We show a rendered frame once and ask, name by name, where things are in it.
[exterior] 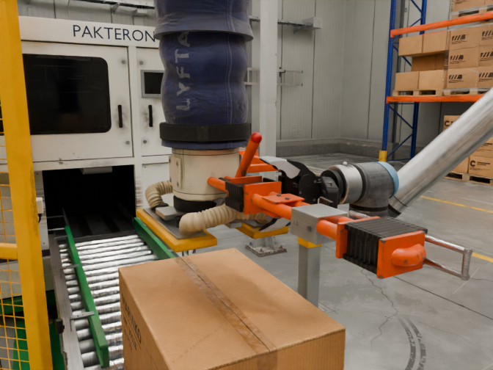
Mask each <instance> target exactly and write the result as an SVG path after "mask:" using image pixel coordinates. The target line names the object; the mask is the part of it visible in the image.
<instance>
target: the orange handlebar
mask: <svg viewBox="0 0 493 370"><path fill-rule="evenodd" d="M259 158H260V157H259V156H254V159H253V160H252V163H255V164H251V165H250V167H249V170H248V172H247V173H261V172H269V171H278V170H277V169H274V168H273V167H272V165H270V164H266V163H264V162H263V161H261V160H260V159H259ZM207 182H208V185H210V186H212V187H215V188H217V189H220V190H222V191H223V192H227V190H226V189H225V181H222V180H219V179H218V178H214V177H210V178H209V179H208V180H207ZM302 200H304V198H302V197H298V196H295V195H292V194H282V195H281V194H279V193H276V192H270V193H269V196H261V195H258V194H253V195H252V196H251V198H250V202H251V204H253V205H256V206H258V207H260V208H263V209H265V210H262V211H261V212H262V213H264V214H267V215H269V216H270V217H273V218H275V219H277V218H283V217H284V218H286V219H287V220H290V221H291V208H293V207H297V206H307V205H310V204H308V203H304V202H302ZM352 220H353V219H350V218H348V217H341V218H340V219H339V220H338V222H347V221H352ZM316 230H317V231H318V232H319V233H320V234H322V235H324V236H327V237H329V238H331V239H334V240H335V241H336V240H337V225H336V224H334V223H331V222H328V221H326V220H321V221H320V222H319V223H318V224H317V226H316ZM425 257H426V249H425V248H424V247H423V246H422V245H421V244H416V245H414V246H412V247H408V248H398V249H396V250H395V251H394V252H393V253H392V256H391V262H392V264H394V265H396V266H413V265H417V264H420V263H422V262H423V261H424V260H425Z"/></svg>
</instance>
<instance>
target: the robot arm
mask: <svg viewBox="0 0 493 370"><path fill-rule="evenodd" d="M491 137H493V88H491V89H490V90H489V91H488V92H487V93H486V94H485V95H483V96H482V97H481V98H480V99H479V100H478V101H476V102H475V103H474V104H473V105H472V106H471V107H470V108H469V109H468V110H467V111H466V112H464V113H463V114H462V115H461V116H460V117H459V118H457V119H456V120H455V121H454V122H453V123H452V124H450V125H449V126H448V127H447V128H446V129H445V130H444V131H443V132H442V133H441V134H440V135H438V136H437V137H436V138H435V139H434V140H433V141H431V142H430V143H429V144H428V145H427V146H426V147H424V149H422V150H421V152H419V153H418V154H417V155H416V156H415V157H414V158H413V159H411V160H410V161H409V162H408V163H407V164H405V165H404V166H403V167H402V168H401V169H400V170H399V171H398V172H396V171H395V169H394V168H393V167H392V166H391V165H390V164H388V163H386V162H366V163H358V164H347V162H343V165H340V164H339V165H333V166H331V167H328V168H327V169H326V170H324V171H323V172H322V173H321V174H320V175H319V174H317V175H315V173H313V172H311V171H310V170H309V169H308V168H307V167H306V166H305V165H304V164H302V163H301V162H295V161H291V160H287V159H281V158H277V157H273V156H261V157H260V158H259V159H260V160H261V161H263V162H264V163H266V164H270V165H272V167H273V168H274V169H277V170H278V172H280V173H282V174H281V175H278V181H281V182H282V192H281V195H282V194H292V195H295V196H298V197H302V198H304V200H302V202H304V203H308V204H310V205H313V204H318V199H319V197H325V198H326V199H328V200H331V201H332V202H334V208H336V209H337V206H338V205H342V204H347V203H349V210H348V218H350V219H353V220H360V219H359V218H357V217H353V216H351V215H349V212H350V211H355V212H358V213H361V214H364V215H367V216H369V217H380V218H382V217H392V218H396V217H398V216H399V215H400V214H401V213H403V211H404V210H405V209H406V208H407V207H409V206H410V205H411V204H412V203H413V202H415V201H416V200H417V199H418V198H419V197H420V196H422V195H423V194H424V193H425V192H427V191H428V190H429V189H430V188H431V187H432V186H433V185H435V184H436V183H437V182H438V181H440V180H441V179H442V178H444V177H445V176H446V175H447V174H448V173H449V172H450V171H451V170H453V169H454V168H455V167H457V166H458V165H459V164H460V163H462V162H463V161H464V160H465V159H466V158H467V157H468V156H470V155H471V154H472V153H473V152H475V151H476V150H477V149H478V148H479V147H480V146H482V145H483V144H484V143H485V142H486V141H488V140H489V139H490V138H491ZM266 221H267V222H268V223H266V224H265V225H264V226H263V227H262V228H261V229H259V231H260V232H261V233H263V232H269V231H274V230H277V229H280V228H283V227H285V226H289V225H290V224H291V221H290V220H287V219H286V218H284V217H283V218H277V219H275V218H273V217H270V216H269V215H268V216H267V217H266Z"/></svg>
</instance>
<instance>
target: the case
mask: <svg viewBox="0 0 493 370"><path fill-rule="evenodd" d="M118 277H119V289H120V312H121V324H122V336H123V359H124V370H344V357H345V342H346V328H345V327H344V326H342V325H341V324H340V323H338V322H336V321H335V320H334V319H333V318H331V317H330V316H328V315H327V314H325V313H324V312H323V311H322V310H320V309H319V308H317V307H316V306H314V305H313V304H312V303H311V302H309V301H307V300H306V299H305V298H303V297H302V296H301V295H299V294H298V293H296V292H295V291H294V290H293V289H291V288H289V287H288V286H286V285H285V284H284V283H283V282H281V281H280V280H278V279H277V278H275V276H273V275H271V274H270V273H269V272H267V271H266V270H265V269H263V268H262V267H261V266H259V265H257V264H256V263H255V262H254V261H252V260H251V259H249V258H248V257H246V256H245V255H244V254H243V253H241V252H239V251H238V250H237V249H235V248H230V249H226V250H217V251H213V252H208V253H200V254H195V255H187V256H182V257H177V258H169V259H164V260H160V261H151V262H147V263H142V264H134V265H129V266H121V267H118Z"/></svg>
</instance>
